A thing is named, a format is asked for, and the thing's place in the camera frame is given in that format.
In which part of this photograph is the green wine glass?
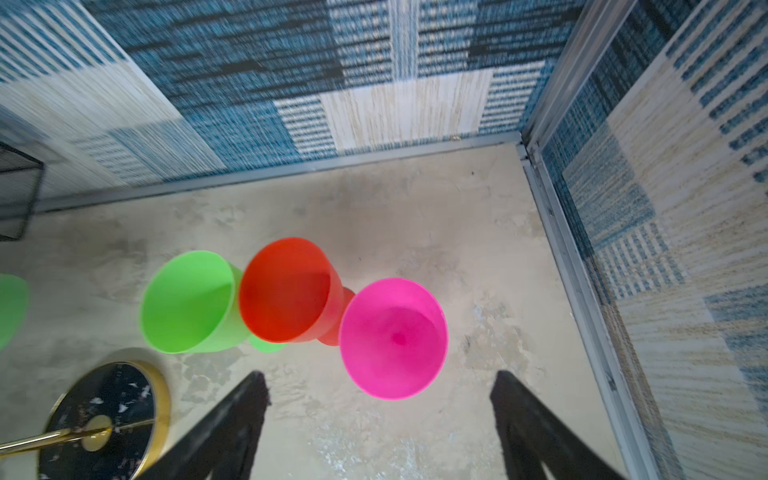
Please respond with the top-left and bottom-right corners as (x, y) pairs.
(139, 250), (285, 354)
(0, 274), (30, 350)

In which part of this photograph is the red wine glass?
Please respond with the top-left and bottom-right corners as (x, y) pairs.
(238, 237), (354, 347)

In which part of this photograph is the black wire shelf rack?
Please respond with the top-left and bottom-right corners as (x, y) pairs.
(1, 142), (46, 242)

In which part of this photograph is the pink wine glass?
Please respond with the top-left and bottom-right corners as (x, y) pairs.
(339, 278), (450, 401)

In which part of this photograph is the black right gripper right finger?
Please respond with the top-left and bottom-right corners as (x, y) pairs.
(490, 370), (621, 479)

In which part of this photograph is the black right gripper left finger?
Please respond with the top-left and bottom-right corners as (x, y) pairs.
(139, 371), (270, 479)

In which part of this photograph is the gold wine glass rack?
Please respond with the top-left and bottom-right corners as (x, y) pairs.
(1, 360), (171, 479)

